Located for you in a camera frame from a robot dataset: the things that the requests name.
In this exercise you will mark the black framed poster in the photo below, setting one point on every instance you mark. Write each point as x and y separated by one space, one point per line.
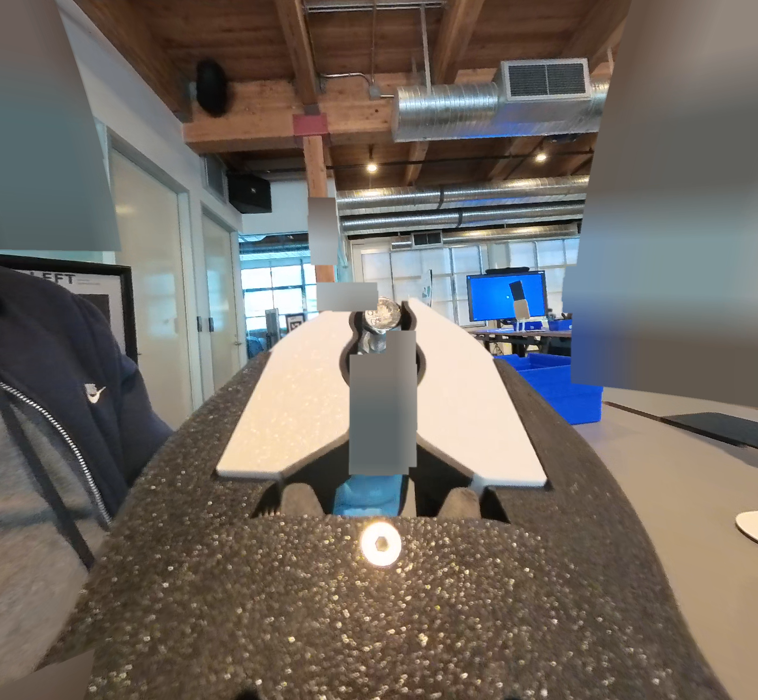
112 309

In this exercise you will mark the red metal beam bracket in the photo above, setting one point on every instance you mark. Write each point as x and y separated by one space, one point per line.
310 124

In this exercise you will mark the silver steel bolt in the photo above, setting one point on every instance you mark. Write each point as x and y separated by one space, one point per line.
382 312

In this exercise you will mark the white duct vent grille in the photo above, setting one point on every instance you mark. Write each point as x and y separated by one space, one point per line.
545 79

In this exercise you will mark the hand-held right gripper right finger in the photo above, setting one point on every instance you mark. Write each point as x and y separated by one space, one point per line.
468 404

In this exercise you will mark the blue screen monitor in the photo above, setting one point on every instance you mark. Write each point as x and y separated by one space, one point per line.
491 297

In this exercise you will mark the navy zip jacket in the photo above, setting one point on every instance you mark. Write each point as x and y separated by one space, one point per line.
47 356

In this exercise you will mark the black table mat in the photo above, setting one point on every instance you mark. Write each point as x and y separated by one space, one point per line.
710 429

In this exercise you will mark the large blue plastic bin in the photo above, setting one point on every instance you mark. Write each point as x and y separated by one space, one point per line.
551 395

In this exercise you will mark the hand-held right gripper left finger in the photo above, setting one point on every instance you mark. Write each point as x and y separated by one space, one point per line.
284 398

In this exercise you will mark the black oval ceiling fixture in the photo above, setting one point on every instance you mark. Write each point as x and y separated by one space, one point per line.
211 87

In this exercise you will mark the long wooden table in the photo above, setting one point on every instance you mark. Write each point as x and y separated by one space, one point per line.
503 333

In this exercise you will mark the black wall speaker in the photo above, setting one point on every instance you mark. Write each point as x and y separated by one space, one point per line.
248 192

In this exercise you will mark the large silver air duct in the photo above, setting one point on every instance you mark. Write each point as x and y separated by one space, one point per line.
444 108

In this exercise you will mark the white door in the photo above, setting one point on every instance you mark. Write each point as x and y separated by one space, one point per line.
222 274
148 274

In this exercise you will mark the long silver air duct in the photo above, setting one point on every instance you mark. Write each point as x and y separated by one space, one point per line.
462 219
462 191

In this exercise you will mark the wooden post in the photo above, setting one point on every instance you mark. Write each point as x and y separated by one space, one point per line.
315 167

